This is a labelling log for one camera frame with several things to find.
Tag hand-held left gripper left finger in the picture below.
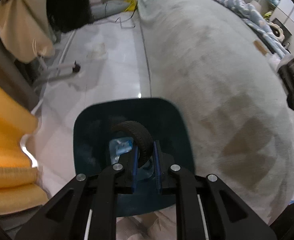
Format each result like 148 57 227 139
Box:
15 142 140 240

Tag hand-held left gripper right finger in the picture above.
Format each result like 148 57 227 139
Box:
153 140 278 240

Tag white and blue tissue pack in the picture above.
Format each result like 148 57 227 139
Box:
109 137 134 164

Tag black rubber tire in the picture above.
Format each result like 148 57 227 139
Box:
111 121 153 175

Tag dark teal trash bin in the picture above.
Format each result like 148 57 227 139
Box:
73 97 195 218

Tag grey upholstered bed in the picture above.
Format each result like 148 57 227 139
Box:
129 0 294 240

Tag pale green fleece bed cover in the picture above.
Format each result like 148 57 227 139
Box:
131 0 294 225

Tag white clothes rack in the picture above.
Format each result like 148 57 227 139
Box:
35 30 81 80

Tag yellow curtain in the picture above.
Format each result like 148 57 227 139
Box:
0 74 50 217

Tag yellow cloth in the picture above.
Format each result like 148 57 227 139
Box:
124 0 137 12

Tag grey floor cushion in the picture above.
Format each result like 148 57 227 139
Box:
91 0 130 18

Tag black fleece coat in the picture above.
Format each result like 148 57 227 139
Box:
46 0 92 33

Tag blue patterned fleece blanket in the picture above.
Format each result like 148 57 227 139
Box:
202 0 293 58

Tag white flower-shaped cat bed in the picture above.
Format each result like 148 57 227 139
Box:
269 21 286 42

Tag black framed panel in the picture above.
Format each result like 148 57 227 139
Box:
270 17 292 48

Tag white wardrobe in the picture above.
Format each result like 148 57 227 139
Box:
259 0 294 45

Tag black cable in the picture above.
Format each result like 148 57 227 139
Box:
104 1 137 29

